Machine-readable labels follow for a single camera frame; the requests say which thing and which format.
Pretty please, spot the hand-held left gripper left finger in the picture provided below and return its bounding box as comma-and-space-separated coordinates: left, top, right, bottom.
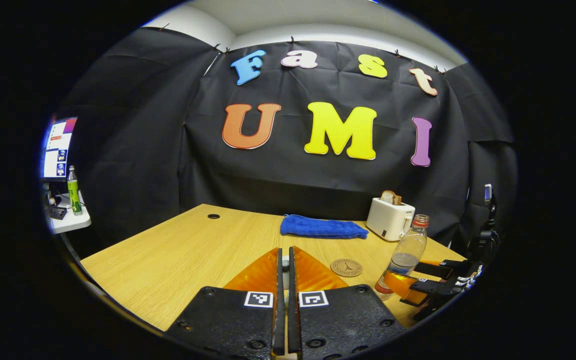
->
165, 247, 287, 358

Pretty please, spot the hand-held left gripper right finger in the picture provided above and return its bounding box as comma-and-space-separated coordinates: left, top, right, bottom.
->
288, 246, 407, 360

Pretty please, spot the clear plastic water bottle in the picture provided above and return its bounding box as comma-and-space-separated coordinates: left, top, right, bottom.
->
374, 214, 430, 302

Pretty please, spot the round wooden coaster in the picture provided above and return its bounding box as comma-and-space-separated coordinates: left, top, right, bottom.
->
330, 258, 364, 278

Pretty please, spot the green drink bottle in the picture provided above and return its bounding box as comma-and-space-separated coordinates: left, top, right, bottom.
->
67, 165, 83, 216

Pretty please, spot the white toaster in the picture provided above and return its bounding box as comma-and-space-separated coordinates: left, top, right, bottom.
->
366, 197, 416, 242

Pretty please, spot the blue towel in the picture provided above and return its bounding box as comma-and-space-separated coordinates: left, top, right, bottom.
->
280, 214, 369, 240

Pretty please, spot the white side table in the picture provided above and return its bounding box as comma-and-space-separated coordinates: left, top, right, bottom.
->
45, 192, 92, 235

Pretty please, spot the black backdrop cloth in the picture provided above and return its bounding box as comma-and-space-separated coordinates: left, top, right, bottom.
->
60, 27, 519, 251

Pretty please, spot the computer monitor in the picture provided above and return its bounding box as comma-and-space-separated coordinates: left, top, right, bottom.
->
42, 116, 79, 181

